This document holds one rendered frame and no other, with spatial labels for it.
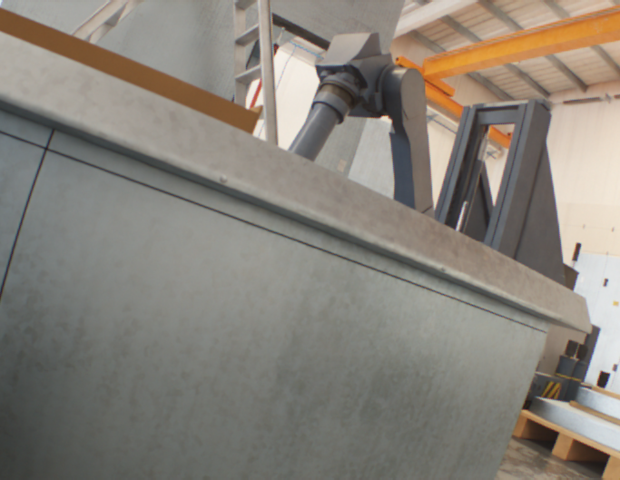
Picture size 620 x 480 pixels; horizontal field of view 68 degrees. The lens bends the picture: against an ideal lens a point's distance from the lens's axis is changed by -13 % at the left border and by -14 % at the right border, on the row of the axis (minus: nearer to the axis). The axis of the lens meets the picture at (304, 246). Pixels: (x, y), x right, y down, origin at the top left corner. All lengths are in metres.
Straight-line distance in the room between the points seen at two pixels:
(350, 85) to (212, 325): 1.87
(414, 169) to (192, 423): 2.07
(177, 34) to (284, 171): 2.94
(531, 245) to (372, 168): 4.58
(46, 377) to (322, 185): 0.35
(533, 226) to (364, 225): 2.98
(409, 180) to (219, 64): 1.53
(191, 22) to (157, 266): 3.00
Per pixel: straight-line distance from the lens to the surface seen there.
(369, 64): 2.40
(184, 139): 0.49
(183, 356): 0.58
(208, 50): 3.46
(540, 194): 3.56
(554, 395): 3.69
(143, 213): 0.54
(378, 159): 7.80
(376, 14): 4.09
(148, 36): 3.40
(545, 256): 3.68
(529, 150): 3.45
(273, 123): 2.72
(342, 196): 0.57
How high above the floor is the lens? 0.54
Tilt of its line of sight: 3 degrees up
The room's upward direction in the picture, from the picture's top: 19 degrees clockwise
